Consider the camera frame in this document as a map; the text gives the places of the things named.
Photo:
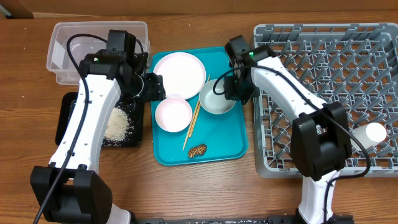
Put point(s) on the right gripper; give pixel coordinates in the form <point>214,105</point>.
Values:
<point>231,94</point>

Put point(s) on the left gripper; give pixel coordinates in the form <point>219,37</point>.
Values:
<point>155,89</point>

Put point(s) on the grey-white bowl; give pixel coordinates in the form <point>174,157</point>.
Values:
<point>212,103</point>

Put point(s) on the pink bowl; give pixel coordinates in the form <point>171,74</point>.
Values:
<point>173,114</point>

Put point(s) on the white cup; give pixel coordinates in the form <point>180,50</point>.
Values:
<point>370,135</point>

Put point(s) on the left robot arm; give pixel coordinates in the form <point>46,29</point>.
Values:
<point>69,189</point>

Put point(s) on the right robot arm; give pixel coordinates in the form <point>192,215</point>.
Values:
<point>319,142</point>

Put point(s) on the grey dishwasher rack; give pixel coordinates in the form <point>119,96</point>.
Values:
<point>355,64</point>

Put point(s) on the large white plate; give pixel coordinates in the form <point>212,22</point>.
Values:
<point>183,74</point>

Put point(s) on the wooden chopstick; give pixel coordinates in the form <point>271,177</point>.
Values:
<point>186,138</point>
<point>194,119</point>

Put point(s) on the teal plastic tray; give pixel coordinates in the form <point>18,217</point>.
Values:
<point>223,134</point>

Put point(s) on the rice pile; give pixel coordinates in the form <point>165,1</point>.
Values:
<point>117,127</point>

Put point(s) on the brown food scrap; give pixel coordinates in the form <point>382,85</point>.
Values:
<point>197,151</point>

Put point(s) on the black tray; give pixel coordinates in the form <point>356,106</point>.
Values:
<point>134,110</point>

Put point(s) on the clear plastic bin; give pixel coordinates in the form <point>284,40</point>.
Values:
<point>58,60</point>

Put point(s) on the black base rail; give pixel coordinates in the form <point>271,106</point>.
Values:
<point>275,219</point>

